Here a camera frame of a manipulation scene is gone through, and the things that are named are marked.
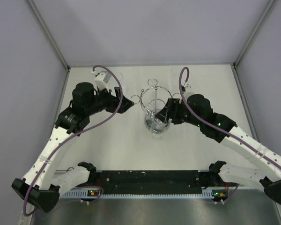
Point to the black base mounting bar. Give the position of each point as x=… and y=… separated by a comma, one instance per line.
x=152, y=182

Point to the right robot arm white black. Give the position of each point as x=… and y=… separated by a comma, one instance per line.
x=197, y=111

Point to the white slotted cable duct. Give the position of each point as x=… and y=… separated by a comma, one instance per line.
x=89, y=194

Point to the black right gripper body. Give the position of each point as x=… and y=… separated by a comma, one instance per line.
x=181, y=112

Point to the right aluminium frame post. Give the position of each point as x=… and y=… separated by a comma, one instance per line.
x=254, y=33

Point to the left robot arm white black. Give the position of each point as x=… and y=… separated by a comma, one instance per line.
x=38, y=187

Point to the aluminium frame post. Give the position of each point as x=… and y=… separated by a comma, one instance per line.
x=254, y=33
x=47, y=33

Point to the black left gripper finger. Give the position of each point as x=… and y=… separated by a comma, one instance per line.
x=118, y=95
x=125, y=105

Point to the clear removed champagne glass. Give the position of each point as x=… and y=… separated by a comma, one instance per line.
x=174, y=77

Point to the left aluminium frame post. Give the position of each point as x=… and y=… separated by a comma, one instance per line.
x=47, y=33

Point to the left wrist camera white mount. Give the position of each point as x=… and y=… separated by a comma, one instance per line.
x=102, y=79

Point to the chrome wire wine glass rack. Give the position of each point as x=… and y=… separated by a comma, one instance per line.
x=151, y=100

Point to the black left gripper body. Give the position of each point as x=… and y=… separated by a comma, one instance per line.
x=104, y=101

